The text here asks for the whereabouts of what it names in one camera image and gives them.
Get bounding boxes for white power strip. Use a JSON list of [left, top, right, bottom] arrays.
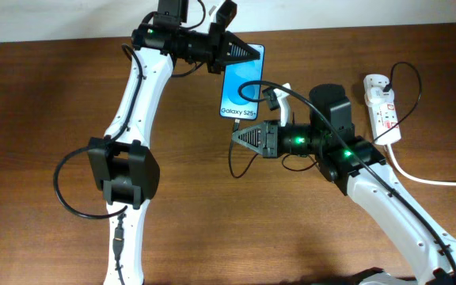
[[363, 74, 401, 146]]

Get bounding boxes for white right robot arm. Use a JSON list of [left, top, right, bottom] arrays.
[[232, 82, 456, 284]]

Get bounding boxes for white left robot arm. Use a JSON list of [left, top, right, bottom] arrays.
[[88, 1, 260, 284]]

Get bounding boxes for black USB charging cable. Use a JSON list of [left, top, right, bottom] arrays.
[[228, 61, 423, 179]]

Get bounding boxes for blue Galaxy smartphone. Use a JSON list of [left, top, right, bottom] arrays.
[[219, 44, 265, 120]]

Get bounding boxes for white USB charger adapter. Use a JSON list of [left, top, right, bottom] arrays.
[[364, 87, 394, 108]]

